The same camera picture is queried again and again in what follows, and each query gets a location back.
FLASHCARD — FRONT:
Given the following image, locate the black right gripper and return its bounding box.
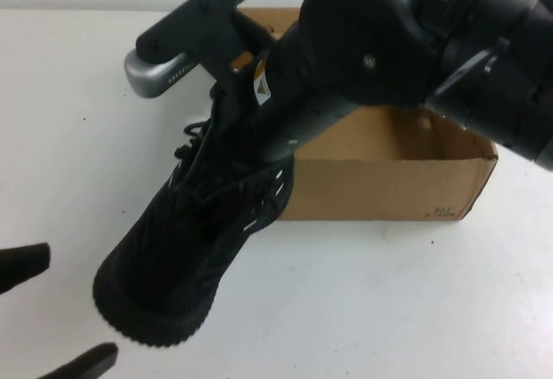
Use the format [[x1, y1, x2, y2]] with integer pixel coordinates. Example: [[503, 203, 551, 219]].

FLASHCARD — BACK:
[[202, 9, 299, 168]]

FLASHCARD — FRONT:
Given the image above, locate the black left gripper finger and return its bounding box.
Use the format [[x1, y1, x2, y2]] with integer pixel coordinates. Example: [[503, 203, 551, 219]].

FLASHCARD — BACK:
[[0, 242, 52, 297], [41, 353, 119, 379]]

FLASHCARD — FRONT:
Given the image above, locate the black knit sneaker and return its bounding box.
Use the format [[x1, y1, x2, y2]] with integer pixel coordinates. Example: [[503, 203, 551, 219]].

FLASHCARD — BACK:
[[92, 85, 298, 349]]

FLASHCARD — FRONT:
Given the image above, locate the brown cardboard shoe box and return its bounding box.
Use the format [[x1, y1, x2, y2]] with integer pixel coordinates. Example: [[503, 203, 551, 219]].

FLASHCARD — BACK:
[[235, 6, 499, 224]]

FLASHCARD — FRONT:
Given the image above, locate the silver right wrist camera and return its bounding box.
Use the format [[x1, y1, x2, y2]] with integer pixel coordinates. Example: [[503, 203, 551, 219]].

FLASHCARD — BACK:
[[124, 47, 199, 101]]

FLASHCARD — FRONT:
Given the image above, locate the black right camera mount bracket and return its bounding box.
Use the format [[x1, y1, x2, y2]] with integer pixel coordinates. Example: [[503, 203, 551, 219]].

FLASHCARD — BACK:
[[135, 0, 251, 83]]

